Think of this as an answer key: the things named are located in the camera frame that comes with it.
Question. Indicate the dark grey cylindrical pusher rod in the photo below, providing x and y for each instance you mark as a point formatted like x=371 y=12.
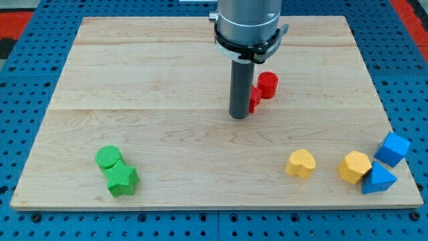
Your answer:
x=240 y=89

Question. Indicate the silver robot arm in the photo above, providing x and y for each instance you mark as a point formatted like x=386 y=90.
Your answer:
x=248 y=33

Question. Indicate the blue cube block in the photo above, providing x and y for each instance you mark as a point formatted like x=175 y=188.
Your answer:
x=393 y=149

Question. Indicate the red cylinder block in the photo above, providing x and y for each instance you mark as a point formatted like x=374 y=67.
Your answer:
x=267 y=82

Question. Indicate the red star block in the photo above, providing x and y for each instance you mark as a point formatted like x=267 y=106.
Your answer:
x=254 y=98

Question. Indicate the yellow heart block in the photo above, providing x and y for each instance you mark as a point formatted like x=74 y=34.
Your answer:
x=301 y=163

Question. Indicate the wooden board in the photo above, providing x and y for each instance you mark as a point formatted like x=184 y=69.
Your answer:
x=158 y=89

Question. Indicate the yellow hexagon block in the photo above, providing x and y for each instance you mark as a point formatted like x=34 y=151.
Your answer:
x=354 y=166

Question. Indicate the green cylinder block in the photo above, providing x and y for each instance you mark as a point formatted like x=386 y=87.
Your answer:
x=107 y=156

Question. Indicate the green star block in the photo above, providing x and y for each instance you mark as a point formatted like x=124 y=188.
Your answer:
x=121 y=179

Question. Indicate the blue triangle block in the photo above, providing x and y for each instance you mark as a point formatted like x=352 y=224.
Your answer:
x=378 y=179

